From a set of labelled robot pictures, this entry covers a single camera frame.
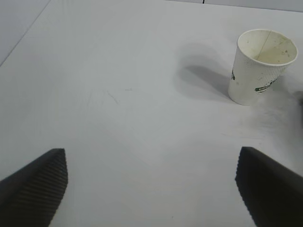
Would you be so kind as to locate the white paper coffee cup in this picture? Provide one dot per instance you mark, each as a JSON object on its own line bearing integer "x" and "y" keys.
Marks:
{"x": 246, "y": 78}

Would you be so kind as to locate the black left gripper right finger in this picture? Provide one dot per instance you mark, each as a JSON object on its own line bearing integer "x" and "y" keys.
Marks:
{"x": 272, "y": 194}

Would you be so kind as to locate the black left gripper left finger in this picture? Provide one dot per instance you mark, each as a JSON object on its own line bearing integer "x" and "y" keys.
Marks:
{"x": 33, "y": 191}

